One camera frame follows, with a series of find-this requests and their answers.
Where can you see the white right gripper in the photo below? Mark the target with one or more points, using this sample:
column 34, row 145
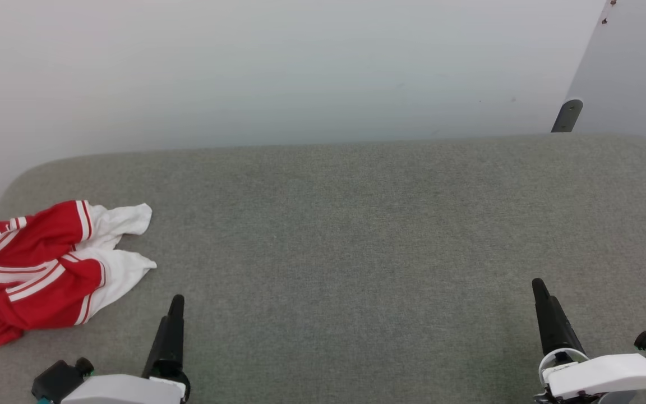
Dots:
column 603, row 376

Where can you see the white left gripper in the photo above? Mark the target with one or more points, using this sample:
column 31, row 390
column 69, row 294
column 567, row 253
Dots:
column 121, row 390

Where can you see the red Bulls 23 jersey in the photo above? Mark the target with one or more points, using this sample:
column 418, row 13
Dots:
column 37, row 280

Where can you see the grey fabric sofa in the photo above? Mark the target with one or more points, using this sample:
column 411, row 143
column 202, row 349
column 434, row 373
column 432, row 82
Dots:
column 328, row 252

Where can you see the grey door stopper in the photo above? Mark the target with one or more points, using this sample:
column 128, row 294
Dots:
column 567, row 116

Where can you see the white door panel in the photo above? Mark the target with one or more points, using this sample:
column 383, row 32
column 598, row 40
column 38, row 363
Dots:
column 637, row 67

